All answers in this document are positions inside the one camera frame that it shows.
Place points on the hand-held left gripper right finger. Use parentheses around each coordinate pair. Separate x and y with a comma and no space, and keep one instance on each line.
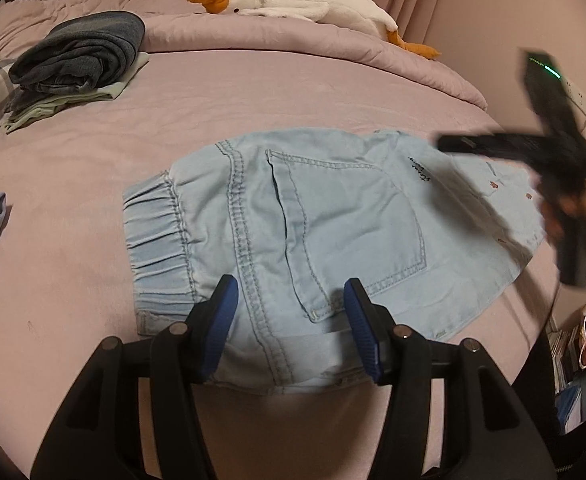
(364,332)

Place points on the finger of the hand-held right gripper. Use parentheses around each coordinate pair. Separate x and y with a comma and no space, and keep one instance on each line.
(488,143)

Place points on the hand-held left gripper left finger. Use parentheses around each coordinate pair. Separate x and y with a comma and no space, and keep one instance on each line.
(222,320)

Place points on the light blue denim pants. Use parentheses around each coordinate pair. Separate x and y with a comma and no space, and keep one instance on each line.
(348,210)

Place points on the white power strip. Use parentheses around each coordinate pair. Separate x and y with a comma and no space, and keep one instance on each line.
(580,95)

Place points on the pink bed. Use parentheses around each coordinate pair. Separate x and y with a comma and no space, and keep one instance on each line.
(73,210)

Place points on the row of books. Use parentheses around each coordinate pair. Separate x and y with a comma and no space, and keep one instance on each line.
(565,360)

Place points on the white goose plush toy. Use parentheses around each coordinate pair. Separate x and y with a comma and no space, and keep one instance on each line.
(313,7)

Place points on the pink duvet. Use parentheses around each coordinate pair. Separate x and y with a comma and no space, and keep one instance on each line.
(273,40)

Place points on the folded light green cloth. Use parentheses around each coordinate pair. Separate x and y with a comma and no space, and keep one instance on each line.
(48,107)

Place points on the folded dark denim jeans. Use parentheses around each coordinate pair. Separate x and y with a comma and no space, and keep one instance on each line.
(83,45)

